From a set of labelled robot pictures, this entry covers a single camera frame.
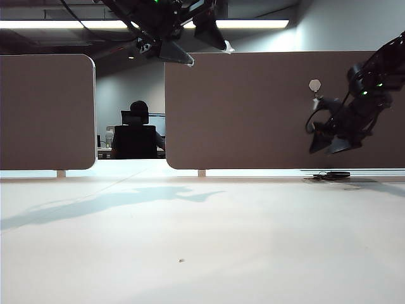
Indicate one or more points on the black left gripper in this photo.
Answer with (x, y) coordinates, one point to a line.
(183, 12)

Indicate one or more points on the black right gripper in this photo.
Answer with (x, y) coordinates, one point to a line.
(360, 117)

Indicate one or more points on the bunch of keys with black fob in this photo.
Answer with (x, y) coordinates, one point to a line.
(332, 174)

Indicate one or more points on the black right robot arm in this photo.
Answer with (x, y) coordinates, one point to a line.
(386, 54)

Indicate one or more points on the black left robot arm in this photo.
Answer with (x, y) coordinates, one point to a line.
(133, 19)

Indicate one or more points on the seated person in dark clothes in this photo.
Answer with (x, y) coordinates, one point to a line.
(139, 107)

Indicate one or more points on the computer monitor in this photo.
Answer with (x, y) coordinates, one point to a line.
(159, 125)

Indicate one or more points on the right grey desk partition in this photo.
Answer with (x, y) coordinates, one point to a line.
(240, 126)

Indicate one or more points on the grey desk partition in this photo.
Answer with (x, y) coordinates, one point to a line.
(47, 114)
(240, 126)

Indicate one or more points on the black mesh office chair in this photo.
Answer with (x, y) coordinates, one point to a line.
(134, 142)

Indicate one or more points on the long ceiling light strip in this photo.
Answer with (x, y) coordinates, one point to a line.
(47, 24)

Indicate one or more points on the left grey desk partition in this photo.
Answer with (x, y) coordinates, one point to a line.
(47, 114)

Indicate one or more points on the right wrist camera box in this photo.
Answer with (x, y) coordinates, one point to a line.
(330, 104)

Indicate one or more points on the white adhesive wall hook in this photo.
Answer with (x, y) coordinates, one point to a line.
(315, 85)

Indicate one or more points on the white panel support post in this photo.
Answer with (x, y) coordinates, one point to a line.
(202, 173)
(61, 173)

